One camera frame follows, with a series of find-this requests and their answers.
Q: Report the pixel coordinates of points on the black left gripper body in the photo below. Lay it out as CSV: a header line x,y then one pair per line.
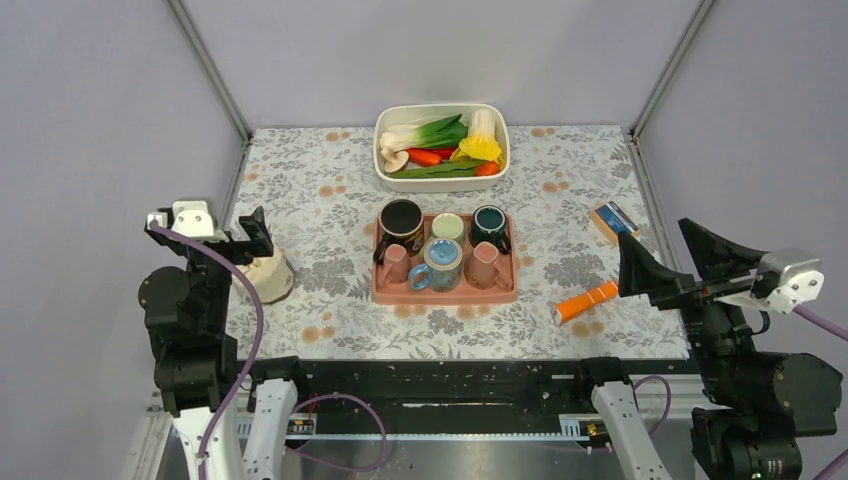
x,y
201,257

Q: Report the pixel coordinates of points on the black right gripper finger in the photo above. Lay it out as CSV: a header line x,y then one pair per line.
x,y
641,274
715,257

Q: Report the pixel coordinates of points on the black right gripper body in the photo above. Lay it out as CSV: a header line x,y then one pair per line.
x,y
704,291

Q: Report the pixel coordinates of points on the large pink mug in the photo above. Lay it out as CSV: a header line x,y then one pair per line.
x,y
487,268

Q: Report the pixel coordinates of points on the dark teal mug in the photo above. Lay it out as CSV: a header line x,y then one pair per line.
x,y
489,224

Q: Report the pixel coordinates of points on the blue patterned mug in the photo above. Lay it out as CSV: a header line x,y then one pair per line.
x,y
440,268

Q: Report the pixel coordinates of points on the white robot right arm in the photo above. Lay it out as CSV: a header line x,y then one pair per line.
x,y
761,402

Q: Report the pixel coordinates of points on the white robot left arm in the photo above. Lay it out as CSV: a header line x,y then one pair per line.
x,y
231,415

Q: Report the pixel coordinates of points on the black mug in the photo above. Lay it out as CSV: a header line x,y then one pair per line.
x,y
401,223

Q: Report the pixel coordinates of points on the small pink mug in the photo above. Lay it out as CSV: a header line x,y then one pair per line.
x,y
395,268

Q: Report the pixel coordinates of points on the light green mug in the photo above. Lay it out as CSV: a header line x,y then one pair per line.
x,y
448,226

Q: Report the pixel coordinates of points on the orange blue box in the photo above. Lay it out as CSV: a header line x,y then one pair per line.
x,y
611,220

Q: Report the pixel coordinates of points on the orange white marker box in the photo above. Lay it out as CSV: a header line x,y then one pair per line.
x,y
577,305

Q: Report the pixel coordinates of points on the floral tablecloth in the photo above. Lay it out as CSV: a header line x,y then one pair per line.
x,y
321,197

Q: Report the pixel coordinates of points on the mushroom toy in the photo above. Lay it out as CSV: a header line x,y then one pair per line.
x,y
394,161

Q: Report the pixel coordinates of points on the pink rectangular tray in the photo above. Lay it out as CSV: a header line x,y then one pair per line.
x,y
463,295

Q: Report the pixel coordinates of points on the white rectangular basin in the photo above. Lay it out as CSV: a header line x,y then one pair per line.
x,y
423,113

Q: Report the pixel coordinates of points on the yellow napa cabbage toy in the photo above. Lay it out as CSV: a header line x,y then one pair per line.
x,y
480,142

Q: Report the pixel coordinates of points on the green bok choy toy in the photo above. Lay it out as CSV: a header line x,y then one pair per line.
x,y
443,133

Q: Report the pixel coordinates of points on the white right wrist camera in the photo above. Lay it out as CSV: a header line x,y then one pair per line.
x,y
783,280

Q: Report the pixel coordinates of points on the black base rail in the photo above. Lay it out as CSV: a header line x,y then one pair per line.
x,y
491,398

